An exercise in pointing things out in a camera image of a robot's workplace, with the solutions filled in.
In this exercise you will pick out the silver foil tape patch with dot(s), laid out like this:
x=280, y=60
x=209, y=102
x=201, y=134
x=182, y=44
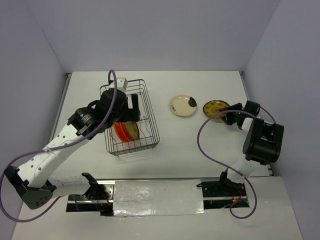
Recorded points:
x=157, y=198

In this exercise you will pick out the wire dish rack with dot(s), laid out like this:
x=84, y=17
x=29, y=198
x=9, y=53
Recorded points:
x=149, y=134

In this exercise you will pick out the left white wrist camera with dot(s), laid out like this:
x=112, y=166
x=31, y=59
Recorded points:
x=122, y=84

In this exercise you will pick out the metal base rail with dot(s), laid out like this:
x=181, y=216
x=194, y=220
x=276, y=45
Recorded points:
x=213, y=197

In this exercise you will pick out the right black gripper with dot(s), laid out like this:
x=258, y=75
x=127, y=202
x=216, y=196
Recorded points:
x=236, y=106

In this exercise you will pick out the yellow patterned dark-rim plate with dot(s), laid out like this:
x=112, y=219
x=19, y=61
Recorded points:
x=213, y=107

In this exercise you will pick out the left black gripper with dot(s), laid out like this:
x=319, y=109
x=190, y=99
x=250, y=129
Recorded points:
x=130, y=114

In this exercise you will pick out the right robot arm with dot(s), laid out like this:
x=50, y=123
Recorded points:
x=262, y=145

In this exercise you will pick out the cream plate with black spot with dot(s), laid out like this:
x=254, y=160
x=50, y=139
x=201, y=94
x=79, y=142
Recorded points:
x=183, y=105

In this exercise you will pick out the brown olive plate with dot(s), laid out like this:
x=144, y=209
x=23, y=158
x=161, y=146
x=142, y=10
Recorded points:
x=133, y=130

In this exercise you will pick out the orange plate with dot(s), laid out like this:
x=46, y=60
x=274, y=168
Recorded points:
x=121, y=133

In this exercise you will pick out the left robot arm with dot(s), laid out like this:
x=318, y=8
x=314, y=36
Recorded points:
x=33, y=181

